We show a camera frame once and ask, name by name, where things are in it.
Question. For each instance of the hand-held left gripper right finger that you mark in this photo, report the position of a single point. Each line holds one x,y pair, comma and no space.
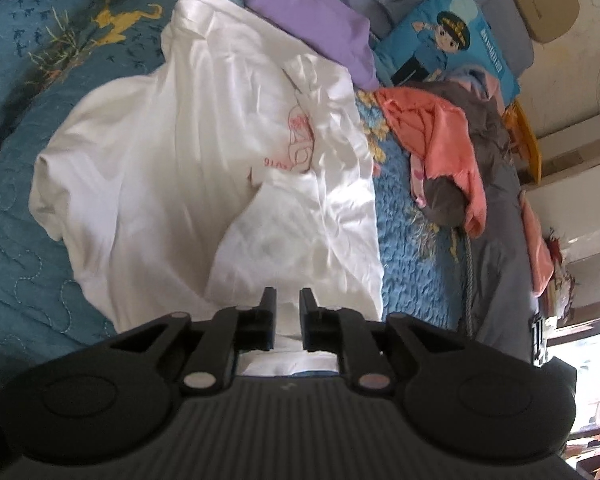
311,325

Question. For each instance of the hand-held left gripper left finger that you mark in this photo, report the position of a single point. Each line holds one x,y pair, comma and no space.
264,325

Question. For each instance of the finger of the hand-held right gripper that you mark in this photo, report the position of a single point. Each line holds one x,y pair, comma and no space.
538,337

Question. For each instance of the white t-shirt with pink print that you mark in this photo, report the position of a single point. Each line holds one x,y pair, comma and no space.
180,170

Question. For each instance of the grey garment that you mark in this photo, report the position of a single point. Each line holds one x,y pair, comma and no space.
500,260

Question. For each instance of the pink garment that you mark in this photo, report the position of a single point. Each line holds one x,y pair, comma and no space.
537,250

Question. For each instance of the pink patterned small cloth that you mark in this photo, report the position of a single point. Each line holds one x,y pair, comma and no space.
418,182

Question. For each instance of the yellow cloth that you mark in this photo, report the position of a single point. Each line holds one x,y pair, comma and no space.
526,137

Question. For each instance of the coral orange garment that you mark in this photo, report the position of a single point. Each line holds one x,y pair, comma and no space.
452,152

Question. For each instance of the blue quilted bedspread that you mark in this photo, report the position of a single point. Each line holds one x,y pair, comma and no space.
15,220

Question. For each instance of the purple folded garment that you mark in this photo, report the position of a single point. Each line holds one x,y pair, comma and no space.
310,25

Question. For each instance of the blue cartoon print pillow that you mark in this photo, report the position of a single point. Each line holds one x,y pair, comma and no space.
430,45

